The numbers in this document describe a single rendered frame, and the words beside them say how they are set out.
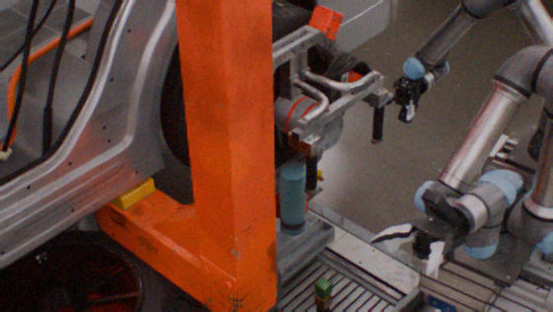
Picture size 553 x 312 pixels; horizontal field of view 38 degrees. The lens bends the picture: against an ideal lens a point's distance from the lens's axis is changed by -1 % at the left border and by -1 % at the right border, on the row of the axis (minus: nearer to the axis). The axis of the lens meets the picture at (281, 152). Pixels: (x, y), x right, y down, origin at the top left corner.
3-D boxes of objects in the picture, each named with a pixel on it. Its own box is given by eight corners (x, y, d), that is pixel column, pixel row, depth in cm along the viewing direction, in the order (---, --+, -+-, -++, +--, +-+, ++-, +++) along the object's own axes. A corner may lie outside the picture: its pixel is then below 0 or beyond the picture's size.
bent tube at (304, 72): (333, 59, 273) (334, 31, 267) (380, 79, 263) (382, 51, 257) (298, 80, 263) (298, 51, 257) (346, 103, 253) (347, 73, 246)
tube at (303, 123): (294, 83, 262) (294, 54, 255) (342, 106, 251) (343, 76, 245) (256, 107, 251) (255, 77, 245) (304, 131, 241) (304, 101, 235)
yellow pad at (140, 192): (129, 173, 274) (127, 161, 271) (156, 191, 267) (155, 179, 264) (97, 193, 266) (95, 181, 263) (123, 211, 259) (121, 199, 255)
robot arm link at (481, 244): (465, 226, 196) (471, 191, 189) (503, 251, 189) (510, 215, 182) (443, 241, 192) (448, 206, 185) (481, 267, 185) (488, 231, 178)
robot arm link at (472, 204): (488, 202, 173) (457, 188, 178) (474, 212, 170) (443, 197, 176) (487, 230, 177) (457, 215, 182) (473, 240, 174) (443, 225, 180)
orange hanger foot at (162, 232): (134, 203, 286) (121, 123, 265) (242, 276, 258) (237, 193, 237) (97, 228, 276) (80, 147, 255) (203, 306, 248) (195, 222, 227)
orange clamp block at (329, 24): (316, 34, 273) (327, 8, 271) (335, 40, 268) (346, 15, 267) (305, 29, 267) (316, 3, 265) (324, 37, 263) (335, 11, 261)
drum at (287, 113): (296, 116, 282) (296, 81, 273) (345, 140, 271) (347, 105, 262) (269, 134, 274) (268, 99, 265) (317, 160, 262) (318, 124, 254)
